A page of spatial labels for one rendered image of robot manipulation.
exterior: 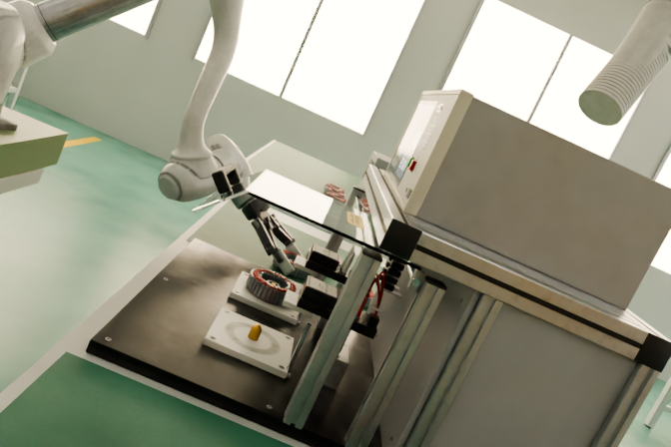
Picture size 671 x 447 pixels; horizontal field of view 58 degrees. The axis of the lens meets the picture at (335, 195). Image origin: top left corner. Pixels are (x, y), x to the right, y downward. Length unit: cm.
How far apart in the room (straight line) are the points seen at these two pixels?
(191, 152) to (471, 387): 92
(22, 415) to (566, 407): 72
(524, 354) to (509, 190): 24
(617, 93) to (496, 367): 148
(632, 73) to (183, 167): 153
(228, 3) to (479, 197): 90
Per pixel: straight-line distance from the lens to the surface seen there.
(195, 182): 154
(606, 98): 226
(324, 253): 129
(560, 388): 98
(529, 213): 99
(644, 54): 239
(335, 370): 110
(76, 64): 626
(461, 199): 96
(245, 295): 129
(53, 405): 86
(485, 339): 92
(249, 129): 583
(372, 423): 96
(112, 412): 88
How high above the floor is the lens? 124
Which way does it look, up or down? 9 degrees down
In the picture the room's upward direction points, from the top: 25 degrees clockwise
